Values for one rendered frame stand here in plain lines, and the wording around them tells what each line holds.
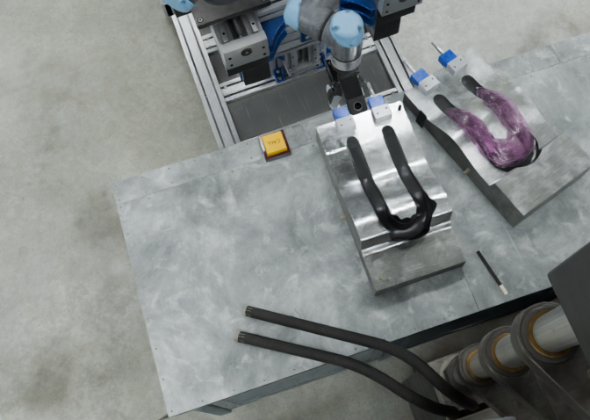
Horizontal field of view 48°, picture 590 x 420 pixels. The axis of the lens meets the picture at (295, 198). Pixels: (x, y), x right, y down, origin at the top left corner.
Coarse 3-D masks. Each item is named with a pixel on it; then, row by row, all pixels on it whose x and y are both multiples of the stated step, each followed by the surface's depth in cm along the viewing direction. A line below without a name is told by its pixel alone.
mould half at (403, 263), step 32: (320, 128) 191; (384, 160) 187; (416, 160) 187; (352, 192) 184; (384, 192) 181; (352, 224) 180; (448, 224) 182; (384, 256) 180; (416, 256) 180; (448, 256) 179; (384, 288) 177
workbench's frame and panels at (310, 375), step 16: (512, 304) 223; (528, 304) 242; (464, 320) 221; (480, 320) 240; (416, 336) 217; (432, 336) 236; (368, 352) 217; (384, 352) 229; (320, 368) 215; (336, 368) 233; (272, 384) 212; (288, 384) 229; (224, 400) 206; (240, 400) 225; (256, 400) 246
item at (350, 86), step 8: (344, 80) 163; (352, 80) 163; (344, 88) 164; (352, 88) 164; (360, 88) 164; (344, 96) 165; (352, 96) 164; (360, 96) 164; (352, 104) 164; (360, 104) 164; (352, 112) 165; (360, 112) 165
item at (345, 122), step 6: (342, 108) 191; (336, 114) 190; (342, 114) 190; (348, 114) 190; (336, 120) 188; (342, 120) 188; (348, 120) 188; (354, 120) 188; (336, 126) 190; (342, 126) 188; (348, 126) 188; (354, 126) 188; (342, 132) 189
